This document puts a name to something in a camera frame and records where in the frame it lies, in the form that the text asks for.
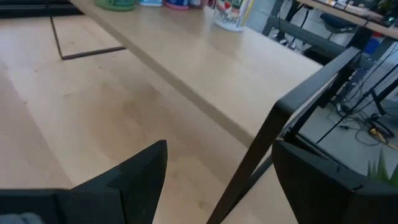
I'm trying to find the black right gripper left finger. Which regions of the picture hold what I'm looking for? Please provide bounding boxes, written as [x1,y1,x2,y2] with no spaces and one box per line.
[55,139,169,224]

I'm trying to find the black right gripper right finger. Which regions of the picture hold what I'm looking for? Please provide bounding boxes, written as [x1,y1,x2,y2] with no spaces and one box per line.
[271,139,398,224]

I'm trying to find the green caffeine bottle green cap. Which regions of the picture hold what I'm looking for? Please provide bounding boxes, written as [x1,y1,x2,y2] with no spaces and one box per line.
[94,0,138,12]

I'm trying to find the white bottle colourful label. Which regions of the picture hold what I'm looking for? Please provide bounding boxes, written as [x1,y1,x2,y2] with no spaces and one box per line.
[212,0,256,32]

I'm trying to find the wooden shelf black metal legs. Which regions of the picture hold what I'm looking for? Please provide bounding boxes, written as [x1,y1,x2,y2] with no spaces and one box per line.
[49,0,363,224]

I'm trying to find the potted succulent plant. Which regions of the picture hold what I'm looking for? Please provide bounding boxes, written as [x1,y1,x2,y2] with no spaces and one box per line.
[366,148,398,187]

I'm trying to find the wooden desk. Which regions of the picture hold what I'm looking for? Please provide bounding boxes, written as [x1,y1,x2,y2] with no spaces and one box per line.
[295,0,398,40]

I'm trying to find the yellow hanging cable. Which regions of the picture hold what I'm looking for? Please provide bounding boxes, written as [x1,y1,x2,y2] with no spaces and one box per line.
[368,126,398,151]

